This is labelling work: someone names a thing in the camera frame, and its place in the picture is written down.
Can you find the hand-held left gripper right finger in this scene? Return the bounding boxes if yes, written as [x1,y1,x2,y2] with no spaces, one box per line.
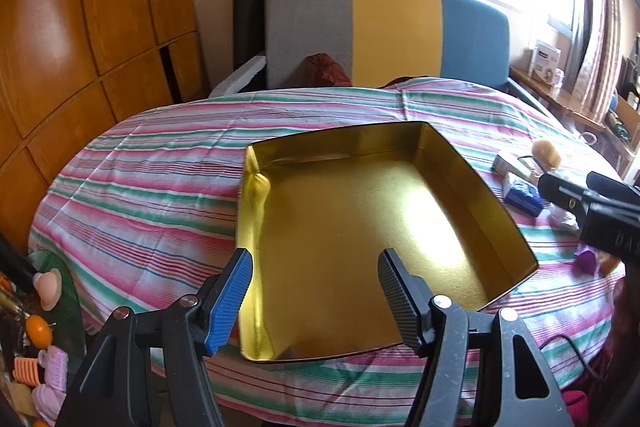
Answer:
[377,248,576,427]

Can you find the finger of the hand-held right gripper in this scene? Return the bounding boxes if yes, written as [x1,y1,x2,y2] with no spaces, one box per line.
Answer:
[586,171,640,208]
[537,172,593,214]

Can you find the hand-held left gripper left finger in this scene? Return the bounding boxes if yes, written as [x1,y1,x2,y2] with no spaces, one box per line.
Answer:
[55,248,254,427]

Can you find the small orange object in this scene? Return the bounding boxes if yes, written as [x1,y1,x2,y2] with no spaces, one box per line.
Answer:
[597,252,623,278]

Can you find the purple wrapper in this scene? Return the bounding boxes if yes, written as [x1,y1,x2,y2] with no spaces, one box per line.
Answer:
[576,249,600,275]

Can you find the blue packet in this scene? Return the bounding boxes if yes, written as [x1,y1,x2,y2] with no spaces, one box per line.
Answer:
[501,173,545,215]

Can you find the beige round sponge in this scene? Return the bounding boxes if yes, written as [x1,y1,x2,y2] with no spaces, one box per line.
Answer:
[531,138,562,172]

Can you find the green and white box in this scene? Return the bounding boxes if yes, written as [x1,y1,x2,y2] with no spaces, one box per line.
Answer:
[491,152,523,175]

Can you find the gold tin box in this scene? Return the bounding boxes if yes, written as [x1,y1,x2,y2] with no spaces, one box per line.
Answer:
[235,121,540,365]

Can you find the open cardboard box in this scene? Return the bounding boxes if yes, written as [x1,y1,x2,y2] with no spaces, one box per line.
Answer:
[607,92,640,138]

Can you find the wooden side desk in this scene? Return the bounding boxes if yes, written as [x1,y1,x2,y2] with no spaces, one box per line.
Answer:
[510,67,640,178]

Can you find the striped tablecloth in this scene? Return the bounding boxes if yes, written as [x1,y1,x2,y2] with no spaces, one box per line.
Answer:
[27,77,628,425]

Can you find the striped side curtain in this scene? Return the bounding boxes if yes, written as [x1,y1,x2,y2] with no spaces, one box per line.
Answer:
[575,0,626,122]

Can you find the white printed carton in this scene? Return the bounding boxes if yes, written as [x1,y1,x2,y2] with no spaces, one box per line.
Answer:
[530,39,563,82]

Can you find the magenta fabric item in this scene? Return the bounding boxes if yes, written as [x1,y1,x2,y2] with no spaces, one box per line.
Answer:
[560,389,593,425]

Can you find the pink plastic toy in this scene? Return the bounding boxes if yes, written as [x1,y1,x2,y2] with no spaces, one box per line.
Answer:
[32,269,63,312]

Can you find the pink hair roller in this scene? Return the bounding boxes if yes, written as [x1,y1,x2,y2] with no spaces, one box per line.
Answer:
[45,347,69,390]

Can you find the orange fruit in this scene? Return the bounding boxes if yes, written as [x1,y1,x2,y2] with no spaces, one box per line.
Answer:
[25,314,53,348]

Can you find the peach ribbed hair roller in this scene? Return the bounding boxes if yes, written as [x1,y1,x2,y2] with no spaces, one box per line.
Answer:
[14,354,41,385]

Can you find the grey yellow blue chair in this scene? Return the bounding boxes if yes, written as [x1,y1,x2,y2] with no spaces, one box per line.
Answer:
[207,0,571,128]

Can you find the black rolled mat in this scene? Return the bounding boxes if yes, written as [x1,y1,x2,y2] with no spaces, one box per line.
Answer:
[234,0,271,72]

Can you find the wooden wardrobe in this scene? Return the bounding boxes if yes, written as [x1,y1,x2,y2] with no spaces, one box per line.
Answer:
[0,0,211,253]

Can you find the black cable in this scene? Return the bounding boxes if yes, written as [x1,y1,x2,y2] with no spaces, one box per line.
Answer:
[537,334,608,380]

